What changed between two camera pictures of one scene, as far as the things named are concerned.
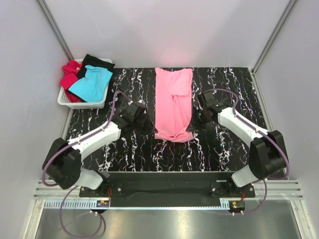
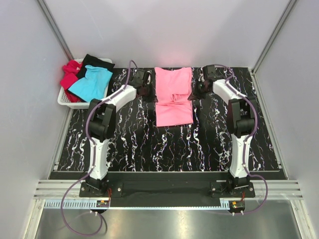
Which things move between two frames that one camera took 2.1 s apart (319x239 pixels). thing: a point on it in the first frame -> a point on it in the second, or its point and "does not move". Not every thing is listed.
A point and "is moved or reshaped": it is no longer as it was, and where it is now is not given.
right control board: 236,204 does not move
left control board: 102,203 does not move
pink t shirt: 173,104 is moved or reshaped
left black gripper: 150,130 -> 152,98
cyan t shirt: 93,87 does not move
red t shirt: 70,78 does not move
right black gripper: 191,128 -> 195,97
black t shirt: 94,61 does not move
